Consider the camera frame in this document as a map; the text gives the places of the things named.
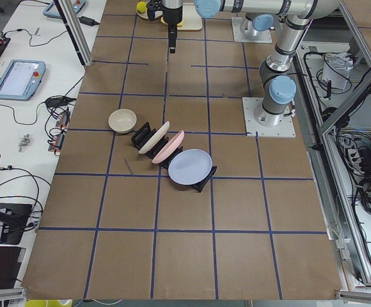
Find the yellow lemon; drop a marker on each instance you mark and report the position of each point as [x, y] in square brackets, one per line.
[141, 7]

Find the cream bowl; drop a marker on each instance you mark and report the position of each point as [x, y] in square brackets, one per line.
[122, 121]

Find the crumpled white paper bag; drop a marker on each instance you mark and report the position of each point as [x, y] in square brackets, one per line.
[337, 67]

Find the black monitor stand base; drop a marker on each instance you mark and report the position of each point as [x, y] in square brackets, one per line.
[13, 222]

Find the near blue teach pendant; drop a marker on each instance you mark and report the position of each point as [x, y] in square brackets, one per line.
[21, 79]

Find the white shallow plate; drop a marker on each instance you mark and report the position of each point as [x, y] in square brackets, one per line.
[157, 14]

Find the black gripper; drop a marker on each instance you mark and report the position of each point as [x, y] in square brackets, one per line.
[171, 15]

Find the pink plate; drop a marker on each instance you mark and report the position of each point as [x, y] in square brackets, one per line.
[169, 147]

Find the black power adapter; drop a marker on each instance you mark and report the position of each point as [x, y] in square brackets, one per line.
[88, 21]

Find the blue plate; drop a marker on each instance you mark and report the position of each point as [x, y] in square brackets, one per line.
[190, 166]

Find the yellow bread roll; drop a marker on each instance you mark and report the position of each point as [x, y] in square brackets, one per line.
[180, 24]

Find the black plate rack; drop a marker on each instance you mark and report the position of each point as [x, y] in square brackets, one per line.
[146, 132]

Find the cream plate in rack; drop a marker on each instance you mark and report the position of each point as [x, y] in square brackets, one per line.
[155, 138]

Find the white rectangular tray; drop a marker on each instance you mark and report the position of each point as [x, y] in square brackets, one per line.
[192, 21]

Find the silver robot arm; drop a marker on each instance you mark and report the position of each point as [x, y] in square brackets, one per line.
[299, 14]
[279, 88]

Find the aluminium frame post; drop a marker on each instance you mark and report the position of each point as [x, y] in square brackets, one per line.
[74, 30]

